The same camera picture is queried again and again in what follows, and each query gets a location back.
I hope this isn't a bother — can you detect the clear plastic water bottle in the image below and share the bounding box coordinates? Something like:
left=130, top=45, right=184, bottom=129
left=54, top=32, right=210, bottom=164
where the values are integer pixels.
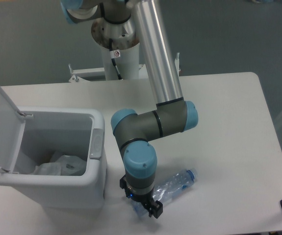
left=131, top=168, right=197, bottom=217

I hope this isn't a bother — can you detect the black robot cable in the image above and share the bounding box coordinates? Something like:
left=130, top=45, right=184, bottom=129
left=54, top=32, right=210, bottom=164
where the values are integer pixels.
left=108, top=38, right=124, bottom=81

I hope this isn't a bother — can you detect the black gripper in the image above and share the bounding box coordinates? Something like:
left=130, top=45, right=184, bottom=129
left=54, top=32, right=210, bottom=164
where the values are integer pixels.
left=120, top=176, right=163, bottom=219

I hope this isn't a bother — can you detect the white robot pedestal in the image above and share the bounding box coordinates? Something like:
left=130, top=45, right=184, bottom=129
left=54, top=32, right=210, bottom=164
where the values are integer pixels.
left=68, top=19, right=181, bottom=83

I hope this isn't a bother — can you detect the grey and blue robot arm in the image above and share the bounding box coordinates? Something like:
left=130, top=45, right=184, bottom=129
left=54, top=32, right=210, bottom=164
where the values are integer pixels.
left=60, top=0, right=199, bottom=218

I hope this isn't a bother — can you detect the crumpled white paper trash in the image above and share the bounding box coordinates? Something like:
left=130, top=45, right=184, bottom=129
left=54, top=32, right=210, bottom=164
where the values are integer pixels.
left=31, top=163, right=62, bottom=176

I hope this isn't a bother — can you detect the white trash can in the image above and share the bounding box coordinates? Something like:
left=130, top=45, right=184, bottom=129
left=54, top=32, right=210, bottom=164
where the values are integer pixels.
left=0, top=107, right=107, bottom=209

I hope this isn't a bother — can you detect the clear plastic bag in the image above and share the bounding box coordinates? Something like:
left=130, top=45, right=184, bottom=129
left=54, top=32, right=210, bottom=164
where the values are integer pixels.
left=50, top=151, right=87, bottom=176

